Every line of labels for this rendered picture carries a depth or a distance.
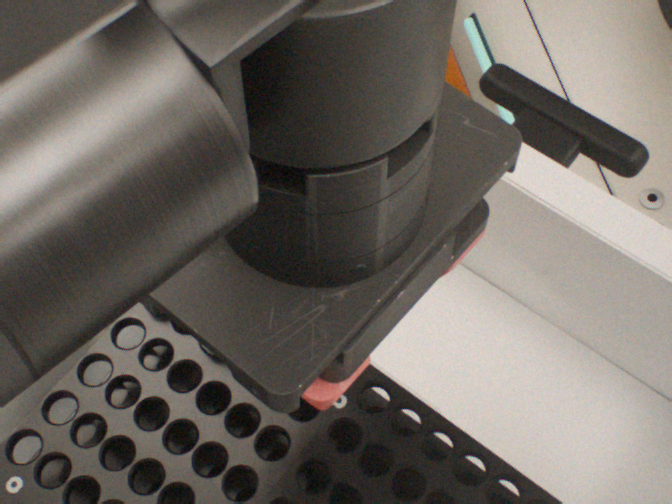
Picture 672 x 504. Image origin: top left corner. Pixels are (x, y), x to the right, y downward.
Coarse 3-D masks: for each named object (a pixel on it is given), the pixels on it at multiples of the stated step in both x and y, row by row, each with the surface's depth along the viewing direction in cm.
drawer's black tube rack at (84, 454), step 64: (128, 320) 43; (64, 384) 41; (128, 384) 44; (192, 384) 44; (0, 448) 40; (64, 448) 40; (128, 448) 43; (192, 448) 40; (256, 448) 40; (320, 448) 40; (384, 448) 40; (448, 448) 43
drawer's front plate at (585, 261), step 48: (528, 192) 41; (576, 192) 41; (480, 240) 47; (528, 240) 44; (576, 240) 41; (624, 240) 40; (528, 288) 47; (576, 288) 44; (624, 288) 42; (576, 336) 48; (624, 336) 45
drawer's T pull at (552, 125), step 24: (504, 72) 45; (504, 96) 45; (528, 96) 45; (552, 96) 45; (528, 120) 44; (552, 120) 44; (576, 120) 44; (600, 120) 44; (528, 144) 44; (552, 144) 44; (576, 144) 44; (600, 144) 44; (624, 144) 43; (624, 168) 43
